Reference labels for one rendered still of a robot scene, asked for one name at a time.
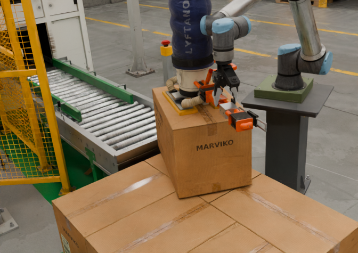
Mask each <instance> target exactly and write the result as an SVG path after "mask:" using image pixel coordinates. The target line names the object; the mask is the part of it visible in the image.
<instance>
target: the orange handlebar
mask: <svg viewBox="0 0 358 253"><path fill-rule="evenodd" d="M228 65H231V66H232V68H233V70H236V69H237V66H236V65H235V64H233V63H230V64H228ZM194 84H195V85H196V86H197V88H199V87H200V86H201V85H200V84H199V83H198V82H197V81H194ZM208 98H209V99H210V100H211V101H212V104H213V105H214V98H213V96H212V95H209V96H208ZM227 99H228V98H227V97H225V96H224V95H220V97H219V101H218V105H217V107H219V105H220V104H223V103H229V101H228V100H227ZM214 106H215V105H214ZM234 112H239V110H238V109H235V110H234ZM229 113H231V112H230V111H226V112H225V114H226V115H227V116H228V114H229ZM252 125H253V123H252V122H248V123H243V124H241V125H240V128H244V129H246V128H250V127H251V126H252Z"/></svg>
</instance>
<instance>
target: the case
mask: <svg viewBox="0 0 358 253"><path fill-rule="evenodd" d="M167 90H168V89H167V86H165V87H158V88H153V89H152V95H153V105H154V114H155V120H156V130H157V140H158V147H159V150H160V153H161V155H162V158H163V160H164V162H165V165H166V168H167V170H168V173H169V175H170V178H171V180H172V183H173V186H174V188H175V191H176V193H177V196H178V198H179V199H182V198H187V197H192V196H196V195H201V194H206V193H212V192H217V191H223V190H228V189H233V188H237V187H242V186H247V185H252V129H250V130H245V131H241V132H236V130H235V129H234V128H233V127H232V126H231V125H229V120H228V119H225V118H224V117H223V116H222V115H221V114H220V113H219V109H214V108H213V107H212V106H211V105H210V104H207V105H202V104H198V105H194V106H195V107H196V108H197V110H198V112H197V113H192V114H189V115H183V116H179V115H178V113H177V112H176V111H175V110H174V108H173V107H172V106H171V104H170V103H169V102H168V101H167V99H166V98H165V97H164V96H163V94H162V91H167Z"/></svg>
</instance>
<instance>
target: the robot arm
mask: <svg viewBox="0 0 358 253"><path fill-rule="evenodd" d="M260 1H261V0H233V1H231V2H230V3H228V4H227V5H226V6H224V7H223V8H222V9H220V10H219V11H217V12H215V13H214V14H212V15H205V16H203V17H202V18H201V21H200V30H201V32H202V33H203V34H204V35H207V36H213V53H212V55H213V59H214V60H215V63H216V64H217V70H216V71H213V83H214V91H213V92H212V96H213V98H214V105H215V107H217V105H218V101H219V97H220V95H221V93H222V90H221V89H220V86H221V87H222V88H224V87H225V86H228V87H230V91H231V92H232V96H233V99H234V100H235V103H236V102H237V99H238V86H239V85H240V80H239V78H238V76H237V75H236V73H235V71H234V70H233V68H232V66H231V65H228V64H230V63H232V60H233V59H234V40H236V39H239V38H241V37H245V36H246V35H248V34H249V33H250V31H251V22H250V20H249V19H248V18H247V17H246V16H243V14H244V13H246V12H247V11H248V10H250V9H251V8H252V7H253V6H255V5H256V4H257V3H259V2H260ZM288 2H289V5H290V9H291V12H292V16H293V19H294V22H295V26H296V29H297V33H298V37H299V40H300V44H286V45H282V46H280V47H279V48H278V75H277V77H276V80H275V82H274V86H275V87H276V88H279V89H287V90H290V89H298V88H301V87H303V86H304V81H303V79H302V76H301V72H303V73H308V74H316V75H326V74H327V73H328V72H329V70H330V68H331V65H332V59H333V54H332V52H330V51H326V48H325V46H324V45H323V44H321V43H320V38H319V34H318V30H317V27H316V22H315V18H314V13H313V9H312V5H311V0H288Z"/></svg>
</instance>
